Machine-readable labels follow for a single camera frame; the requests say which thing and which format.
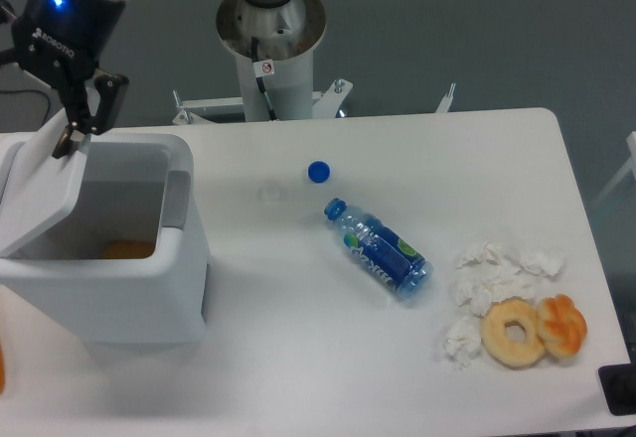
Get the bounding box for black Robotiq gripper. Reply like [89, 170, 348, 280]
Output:
[0, 0, 130, 161]

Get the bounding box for white trash can lid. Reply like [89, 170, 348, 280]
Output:
[1, 110, 90, 258]

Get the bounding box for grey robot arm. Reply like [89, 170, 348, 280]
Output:
[1, 0, 292, 159]

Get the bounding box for white trash can body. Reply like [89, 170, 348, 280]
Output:
[1, 133, 209, 344]

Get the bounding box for orange item inside trash can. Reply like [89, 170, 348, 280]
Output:
[99, 240, 155, 259]

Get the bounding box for blue bottle cap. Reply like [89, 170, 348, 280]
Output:
[307, 161, 331, 184]

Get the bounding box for clear round lid on table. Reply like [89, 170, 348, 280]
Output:
[256, 180, 286, 204]

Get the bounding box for orange object at left edge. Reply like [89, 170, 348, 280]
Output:
[0, 345, 6, 394]

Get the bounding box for blue plastic water bottle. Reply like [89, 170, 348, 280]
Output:
[324, 198, 433, 300]

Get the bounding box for crumpled white tissue top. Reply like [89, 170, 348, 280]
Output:
[456, 241, 511, 268]

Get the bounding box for crumpled white tissue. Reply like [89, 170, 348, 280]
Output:
[520, 249, 565, 278]
[443, 316, 482, 370]
[456, 241, 511, 268]
[452, 263, 536, 317]

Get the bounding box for crumpled white tissue middle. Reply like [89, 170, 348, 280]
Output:
[452, 263, 536, 317]

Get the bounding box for crumpled white tissue bottom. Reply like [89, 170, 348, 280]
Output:
[443, 316, 482, 370]

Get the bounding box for crumpled white tissue right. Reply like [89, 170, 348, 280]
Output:
[520, 249, 565, 278]

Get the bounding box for orange glazed twisted bun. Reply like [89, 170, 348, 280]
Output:
[536, 294, 587, 360]

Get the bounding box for black device at table edge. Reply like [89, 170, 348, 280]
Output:
[598, 364, 635, 416]

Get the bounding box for black cable on floor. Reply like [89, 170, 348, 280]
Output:
[0, 88, 52, 131]

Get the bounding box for white metal base frame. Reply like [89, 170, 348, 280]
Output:
[172, 78, 456, 125]

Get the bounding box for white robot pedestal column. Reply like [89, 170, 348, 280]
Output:
[216, 0, 326, 122]

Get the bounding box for plain ring donut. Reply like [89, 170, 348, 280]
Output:
[480, 299, 546, 368]

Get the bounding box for white frame at right edge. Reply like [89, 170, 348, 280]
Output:
[590, 131, 635, 211]

